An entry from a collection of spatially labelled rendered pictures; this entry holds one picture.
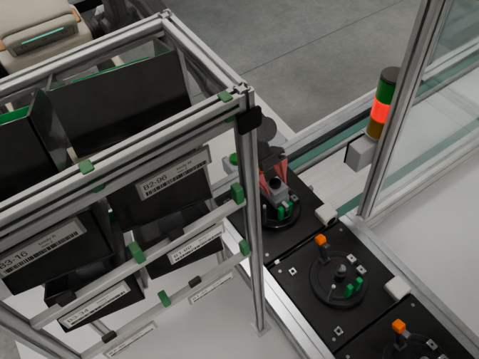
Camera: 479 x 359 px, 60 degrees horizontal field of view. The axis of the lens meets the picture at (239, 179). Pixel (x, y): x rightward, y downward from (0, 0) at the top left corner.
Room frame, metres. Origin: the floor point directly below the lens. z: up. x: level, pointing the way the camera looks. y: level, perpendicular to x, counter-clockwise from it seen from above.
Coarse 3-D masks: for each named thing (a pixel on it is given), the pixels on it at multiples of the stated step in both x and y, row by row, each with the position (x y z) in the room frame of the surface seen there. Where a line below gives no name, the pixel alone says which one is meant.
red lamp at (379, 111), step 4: (376, 100) 0.59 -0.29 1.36; (376, 104) 0.59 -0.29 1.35; (380, 104) 0.58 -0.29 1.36; (384, 104) 0.57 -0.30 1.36; (372, 108) 0.60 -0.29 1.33; (376, 108) 0.58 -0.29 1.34; (380, 108) 0.58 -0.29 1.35; (384, 108) 0.57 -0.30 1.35; (388, 108) 0.57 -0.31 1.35; (372, 112) 0.59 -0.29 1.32; (376, 112) 0.58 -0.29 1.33; (380, 112) 0.58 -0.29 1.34; (384, 112) 0.57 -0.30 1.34; (372, 116) 0.59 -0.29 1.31; (376, 116) 0.58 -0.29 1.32; (380, 116) 0.57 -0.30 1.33; (384, 116) 0.57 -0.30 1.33; (376, 120) 0.58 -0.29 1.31; (380, 120) 0.57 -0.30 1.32; (384, 120) 0.57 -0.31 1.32
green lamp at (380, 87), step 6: (378, 84) 0.60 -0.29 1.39; (384, 84) 0.58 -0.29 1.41; (390, 84) 0.57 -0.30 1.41; (378, 90) 0.59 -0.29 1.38; (384, 90) 0.58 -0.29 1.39; (390, 90) 0.57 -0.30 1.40; (378, 96) 0.59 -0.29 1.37; (384, 96) 0.58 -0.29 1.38; (390, 96) 0.57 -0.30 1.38; (384, 102) 0.57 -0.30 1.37; (390, 102) 0.57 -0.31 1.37
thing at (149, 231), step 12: (204, 204) 0.39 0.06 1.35; (192, 216) 0.44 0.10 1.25; (144, 228) 0.43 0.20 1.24; (156, 228) 0.42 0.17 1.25; (144, 240) 0.39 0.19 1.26; (156, 240) 0.33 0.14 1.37; (216, 240) 0.34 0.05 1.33; (168, 252) 0.32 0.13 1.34; (192, 252) 0.32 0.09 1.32; (204, 252) 0.32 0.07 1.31; (216, 252) 0.32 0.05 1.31; (156, 264) 0.30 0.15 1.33; (168, 264) 0.31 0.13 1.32; (180, 264) 0.31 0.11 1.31; (156, 276) 0.29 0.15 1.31
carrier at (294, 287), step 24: (336, 240) 0.49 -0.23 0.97; (360, 240) 0.48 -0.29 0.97; (288, 264) 0.44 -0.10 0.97; (312, 264) 0.42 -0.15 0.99; (336, 264) 0.41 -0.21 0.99; (360, 264) 0.41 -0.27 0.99; (288, 288) 0.38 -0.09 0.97; (312, 288) 0.36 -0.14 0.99; (336, 288) 0.35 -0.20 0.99; (360, 288) 0.35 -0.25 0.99; (384, 288) 0.35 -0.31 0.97; (408, 288) 0.33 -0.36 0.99; (312, 312) 0.31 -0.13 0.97; (336, 312) 0.31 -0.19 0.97; (360, 312) 0.30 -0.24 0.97; (384, 312) 0.29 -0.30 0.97; (336, 336) 0.25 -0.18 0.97
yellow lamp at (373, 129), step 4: (372, 120) 0.59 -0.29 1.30; (368, 124) 0.60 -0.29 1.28; (372, 124) 0.58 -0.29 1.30; (376, 124) 0.58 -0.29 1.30; (380, 124) 0.57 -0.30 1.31; (368, 128) 0.59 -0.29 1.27; (372, 128) 0.58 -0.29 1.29; (376, 128) 0.57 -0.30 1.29; (380, 128) 0.57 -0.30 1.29; (368, 132) 0.59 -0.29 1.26; (372, 132) 0.58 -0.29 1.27; (376, 132) 0.57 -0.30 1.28; (380, 132) 0.57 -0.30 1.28; (372, 136) 0.58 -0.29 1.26; (376, 136) 0.57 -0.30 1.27; (380, 136) 0.57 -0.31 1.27
